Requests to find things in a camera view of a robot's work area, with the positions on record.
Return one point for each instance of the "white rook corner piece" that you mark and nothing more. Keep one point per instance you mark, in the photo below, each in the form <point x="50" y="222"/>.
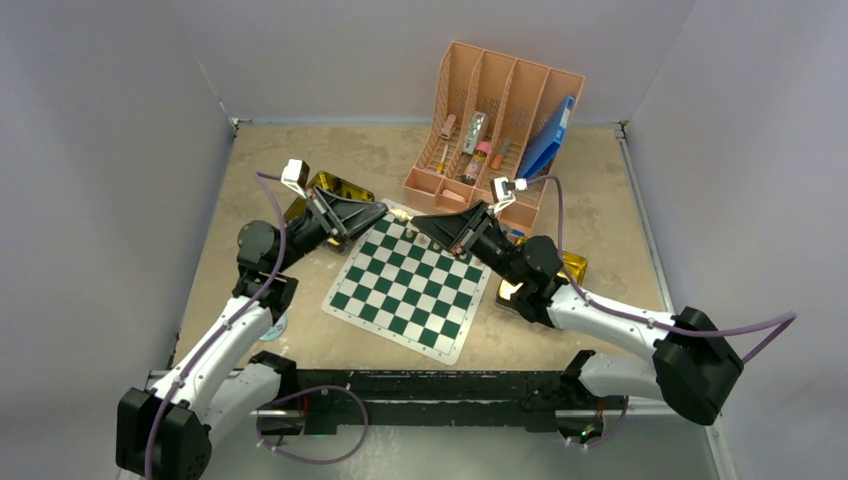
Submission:
<point x="400" y="214"/>

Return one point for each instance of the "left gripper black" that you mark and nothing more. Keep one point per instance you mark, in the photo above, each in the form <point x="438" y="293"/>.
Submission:
<point x="347" y="217"/>

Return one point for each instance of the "gold tin with white pieces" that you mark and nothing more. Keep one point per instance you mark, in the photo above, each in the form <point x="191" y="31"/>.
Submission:
<point x="574" y="264"/>

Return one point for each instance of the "pink capped bottle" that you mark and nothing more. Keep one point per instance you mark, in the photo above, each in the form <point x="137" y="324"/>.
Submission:
<point x="478" y="159"/>

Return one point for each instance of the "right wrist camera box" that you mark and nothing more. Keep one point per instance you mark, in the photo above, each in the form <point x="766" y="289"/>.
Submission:
<point x="504" y="192"/>

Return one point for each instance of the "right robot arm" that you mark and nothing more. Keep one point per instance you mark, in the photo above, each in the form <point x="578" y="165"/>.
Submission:
<point x="679" y="358"/>

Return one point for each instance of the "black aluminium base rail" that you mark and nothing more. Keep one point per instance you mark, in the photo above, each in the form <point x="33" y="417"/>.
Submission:
<point x="537" y="401"/>

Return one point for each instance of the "white blue round disc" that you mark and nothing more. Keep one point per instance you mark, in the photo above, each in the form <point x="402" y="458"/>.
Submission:
<point x="276" y="330"/>

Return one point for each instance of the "gold tin with dark pieces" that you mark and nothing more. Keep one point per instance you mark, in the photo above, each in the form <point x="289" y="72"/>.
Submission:
<point x="339" y="187"/>

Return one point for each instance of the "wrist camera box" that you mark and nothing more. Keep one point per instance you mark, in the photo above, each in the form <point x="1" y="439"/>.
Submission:
<point x="295" y="175"/>
<point x="504" y="192"/>

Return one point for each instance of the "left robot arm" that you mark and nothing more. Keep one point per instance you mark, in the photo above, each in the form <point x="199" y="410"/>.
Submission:
<point x="170" y="430"/>

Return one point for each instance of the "green white chess board mat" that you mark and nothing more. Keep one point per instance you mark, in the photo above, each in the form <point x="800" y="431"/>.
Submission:
<point x="418" y="296"/>

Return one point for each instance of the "blue folder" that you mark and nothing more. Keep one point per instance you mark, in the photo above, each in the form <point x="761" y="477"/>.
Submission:
<point x="544" y="146"/>

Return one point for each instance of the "grey box in organizer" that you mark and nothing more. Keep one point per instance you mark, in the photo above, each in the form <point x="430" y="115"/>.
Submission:
<point x="475" y="132"/>

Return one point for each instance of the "pink desk organizer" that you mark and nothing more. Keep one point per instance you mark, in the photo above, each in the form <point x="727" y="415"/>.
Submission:
<point x="518" y="96"/>

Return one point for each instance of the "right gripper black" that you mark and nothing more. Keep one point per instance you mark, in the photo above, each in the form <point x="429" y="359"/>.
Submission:
<point x="452" y="230"/>

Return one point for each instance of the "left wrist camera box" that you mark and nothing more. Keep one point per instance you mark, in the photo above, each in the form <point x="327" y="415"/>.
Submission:
<point x="295" y="175"/>

